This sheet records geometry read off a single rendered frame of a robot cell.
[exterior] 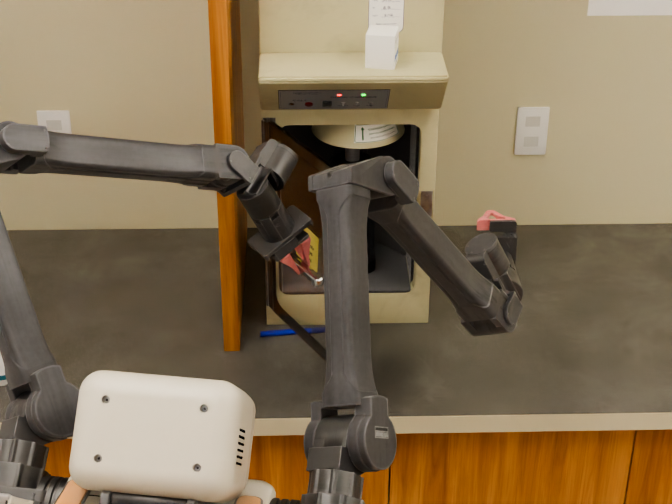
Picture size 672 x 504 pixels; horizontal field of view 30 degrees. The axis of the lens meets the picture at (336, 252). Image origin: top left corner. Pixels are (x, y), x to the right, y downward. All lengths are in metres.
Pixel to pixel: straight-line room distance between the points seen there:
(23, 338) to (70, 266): 0.97
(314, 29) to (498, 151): 0.74
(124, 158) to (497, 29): 1.05
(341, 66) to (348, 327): 0.62
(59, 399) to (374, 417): 0.43
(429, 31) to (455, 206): 0.73
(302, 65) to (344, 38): 0.10
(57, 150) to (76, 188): 0.99
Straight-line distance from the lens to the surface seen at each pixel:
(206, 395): 1.56
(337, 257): 1.71
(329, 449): 1.67
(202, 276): 2.65
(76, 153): 1.88
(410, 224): 1.85
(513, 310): 2.06
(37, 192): 2.88
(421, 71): 2.15
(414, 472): 2.37
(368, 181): 1.75
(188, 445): 1.56
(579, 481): 2.44
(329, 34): 2.21
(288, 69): 2.15
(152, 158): 1.94
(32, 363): 1.76
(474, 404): 2.29
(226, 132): 2.19
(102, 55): 2.72
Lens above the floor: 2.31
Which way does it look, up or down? 30 degrees down
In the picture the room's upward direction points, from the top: straight up
